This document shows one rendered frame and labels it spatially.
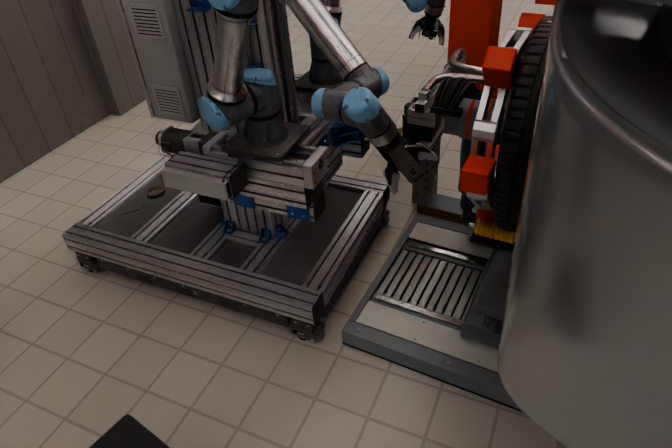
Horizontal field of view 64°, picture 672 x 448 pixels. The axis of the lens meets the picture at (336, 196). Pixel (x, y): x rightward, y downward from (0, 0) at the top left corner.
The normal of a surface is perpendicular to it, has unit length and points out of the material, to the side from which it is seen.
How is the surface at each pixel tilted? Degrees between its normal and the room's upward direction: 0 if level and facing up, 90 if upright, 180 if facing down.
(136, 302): 0
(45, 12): 90
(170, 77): 90
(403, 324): 0
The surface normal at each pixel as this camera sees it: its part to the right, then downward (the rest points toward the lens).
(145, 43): -0.40, 0.55
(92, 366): -0.07, -0.81
